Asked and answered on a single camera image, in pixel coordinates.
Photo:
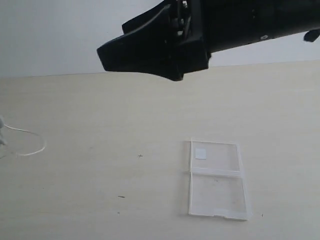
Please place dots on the white square sticker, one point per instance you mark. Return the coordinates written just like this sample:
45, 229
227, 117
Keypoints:
200, 154

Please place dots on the clear plastic case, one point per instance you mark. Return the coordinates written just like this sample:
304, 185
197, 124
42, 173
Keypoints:
217, 186

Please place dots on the white wired earphones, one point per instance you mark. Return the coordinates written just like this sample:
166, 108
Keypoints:
18, 154

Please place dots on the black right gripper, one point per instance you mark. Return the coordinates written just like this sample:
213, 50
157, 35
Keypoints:
209, 26

